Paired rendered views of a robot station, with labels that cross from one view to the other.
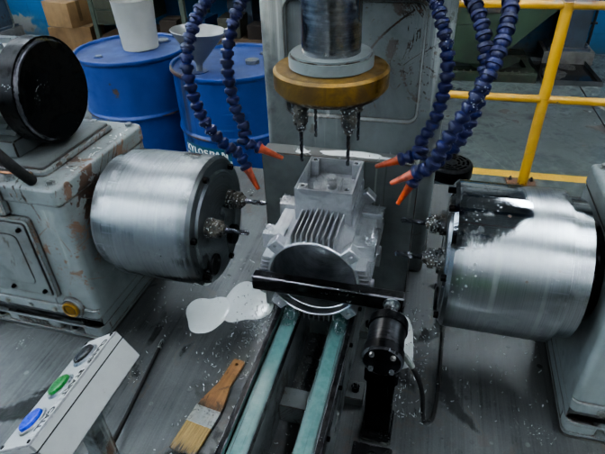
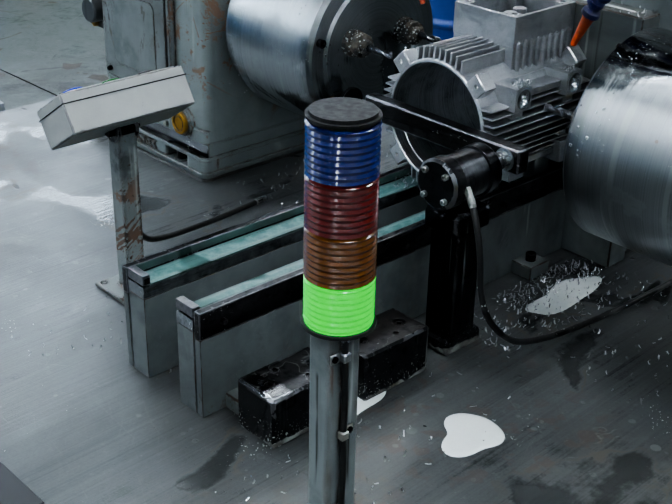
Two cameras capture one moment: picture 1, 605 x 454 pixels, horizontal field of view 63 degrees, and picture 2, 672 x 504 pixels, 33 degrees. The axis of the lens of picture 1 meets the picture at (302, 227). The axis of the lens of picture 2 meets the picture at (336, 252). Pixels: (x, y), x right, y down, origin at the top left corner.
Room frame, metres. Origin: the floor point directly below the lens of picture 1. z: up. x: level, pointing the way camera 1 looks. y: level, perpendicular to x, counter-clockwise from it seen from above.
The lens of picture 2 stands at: (-0.59, -0.60, 1.52)
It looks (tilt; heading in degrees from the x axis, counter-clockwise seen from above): 27 degrees down; 31
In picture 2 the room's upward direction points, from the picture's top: 1 degrees clockwise
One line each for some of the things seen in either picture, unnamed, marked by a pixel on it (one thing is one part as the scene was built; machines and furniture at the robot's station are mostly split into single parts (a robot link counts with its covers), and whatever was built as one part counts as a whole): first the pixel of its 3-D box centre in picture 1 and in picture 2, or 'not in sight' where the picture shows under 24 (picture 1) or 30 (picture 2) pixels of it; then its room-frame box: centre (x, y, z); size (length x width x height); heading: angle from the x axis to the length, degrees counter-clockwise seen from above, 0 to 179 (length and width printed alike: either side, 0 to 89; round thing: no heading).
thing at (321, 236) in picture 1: (325, 246); (486, 105); (0.73, -0.04, 1.01); 0.20 x 0.19 x 0.19; 164
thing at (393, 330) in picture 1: (414, 306); (575, 217); (0.65, -0.20, 0.92); 0.45 x 0.13 x 0.24; 164
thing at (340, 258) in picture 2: not in sight; (340, 249); (0.12, -0.18, 1.10); 0.06 x 0.06 x 0.04
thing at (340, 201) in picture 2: not in sight; (341, 199); (0.12, -0.18, 1.14); 0.06 x 0.06 x 0.04
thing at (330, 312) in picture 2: not in sight; (339, 297); (0.12, -0.18, 1.05); 0.06 x 0.06 x 0.04
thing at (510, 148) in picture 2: (326, 290); (441, 131); (0.60, -0.04, 1.01); 0.26 x 0.04 x 0.03; 74
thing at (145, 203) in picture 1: (150, 212); (307, 26); (0.82, 0.30, 1.04); 0.37 x 0.25 x 0.25; 74
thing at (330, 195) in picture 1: (330, 191); (513, 28); (0.76, -0.05, 1.11); 0.12 x 0.11 x 0.07; 164
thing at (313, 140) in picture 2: not in sight; (342, 146); (0.12, -0.18, 1.19); 0.06 x 0.06 x 0.04
